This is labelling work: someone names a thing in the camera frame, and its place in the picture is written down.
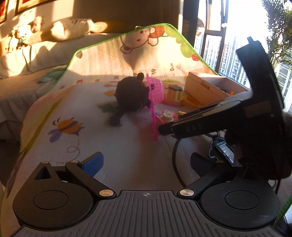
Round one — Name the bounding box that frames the cartoon bear play mat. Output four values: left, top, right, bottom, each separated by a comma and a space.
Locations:
0, 22, 292, 237

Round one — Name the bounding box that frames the pink cardboard storage box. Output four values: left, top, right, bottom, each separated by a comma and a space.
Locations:
184, 72, 248, 106

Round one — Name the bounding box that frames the red calligraphy framed picture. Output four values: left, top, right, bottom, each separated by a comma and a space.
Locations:
0, 0, 9, 24

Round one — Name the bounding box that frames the white plush toy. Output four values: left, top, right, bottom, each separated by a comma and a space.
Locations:
5, 16, 45, 52

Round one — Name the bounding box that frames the beige sofa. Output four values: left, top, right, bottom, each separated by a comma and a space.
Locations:
1, 33, 116, 142

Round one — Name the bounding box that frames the large potted palm plant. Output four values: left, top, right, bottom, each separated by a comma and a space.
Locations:
262, 1, 291, 68

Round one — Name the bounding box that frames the pink plastic toy strainer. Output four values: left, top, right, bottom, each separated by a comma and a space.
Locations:
146, 74, 164, 141

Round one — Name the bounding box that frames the white battery charger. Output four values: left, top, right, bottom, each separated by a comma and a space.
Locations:
208, 137, 241, 167

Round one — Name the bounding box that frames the dark framed picture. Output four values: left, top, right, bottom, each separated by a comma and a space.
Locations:
15, 0, 54, 15

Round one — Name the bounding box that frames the white bolster pillow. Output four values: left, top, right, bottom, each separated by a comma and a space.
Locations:
51, 18, 108, 41

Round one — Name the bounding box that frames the yellow Hello Kitty toy camera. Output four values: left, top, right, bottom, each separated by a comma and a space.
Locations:
155, 110, 178, 126

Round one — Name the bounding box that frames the black plush toy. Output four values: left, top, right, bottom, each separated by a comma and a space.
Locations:
109, 73, 151, 126

